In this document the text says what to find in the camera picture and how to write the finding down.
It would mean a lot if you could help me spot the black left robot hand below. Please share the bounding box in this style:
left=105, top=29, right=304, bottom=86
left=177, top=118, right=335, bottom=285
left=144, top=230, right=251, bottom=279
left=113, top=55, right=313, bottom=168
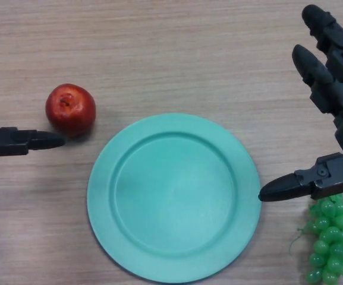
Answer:
left=0, top=58, right=67, bottom=157

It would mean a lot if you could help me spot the red apple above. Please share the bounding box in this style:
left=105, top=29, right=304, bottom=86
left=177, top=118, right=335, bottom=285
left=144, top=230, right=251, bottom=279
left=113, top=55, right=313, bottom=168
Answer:
left=45, top=83, right=97, bottom=138

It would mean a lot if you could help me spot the green round plate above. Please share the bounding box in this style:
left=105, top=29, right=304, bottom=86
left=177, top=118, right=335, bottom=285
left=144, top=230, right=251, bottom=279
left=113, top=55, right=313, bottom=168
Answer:
left=86, top=112, right=262, bottom=282

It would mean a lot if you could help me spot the green grape bunch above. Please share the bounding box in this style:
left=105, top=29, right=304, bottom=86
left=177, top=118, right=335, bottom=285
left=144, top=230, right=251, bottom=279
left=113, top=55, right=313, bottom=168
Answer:
left=288, top=194, right=343, bottom=285

